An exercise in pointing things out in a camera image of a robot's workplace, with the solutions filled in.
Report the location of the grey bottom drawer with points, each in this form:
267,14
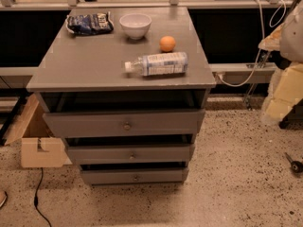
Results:
160,175

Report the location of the grey drawer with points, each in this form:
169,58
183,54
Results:
81,125
160,175
126,154

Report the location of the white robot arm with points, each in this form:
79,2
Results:
286,85

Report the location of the grey top drawer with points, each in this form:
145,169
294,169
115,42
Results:
81,125

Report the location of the grey drawer cabinet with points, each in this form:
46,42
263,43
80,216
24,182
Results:
84,74

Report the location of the grey middle drawer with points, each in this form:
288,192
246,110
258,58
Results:
126,154

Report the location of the clear plastic water bottle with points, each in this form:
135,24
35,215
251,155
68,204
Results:
158,64

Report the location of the orange fruit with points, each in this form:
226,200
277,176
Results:
167,43

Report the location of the white ceramic bowl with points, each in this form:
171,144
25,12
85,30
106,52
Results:
135,25

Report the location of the blue snack bag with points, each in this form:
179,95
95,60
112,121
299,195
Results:
89,24

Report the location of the cardboard box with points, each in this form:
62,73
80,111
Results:
39,147

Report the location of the thin metal pole stand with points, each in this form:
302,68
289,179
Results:
261,63

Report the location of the grey metal rail beam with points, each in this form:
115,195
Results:
241,73

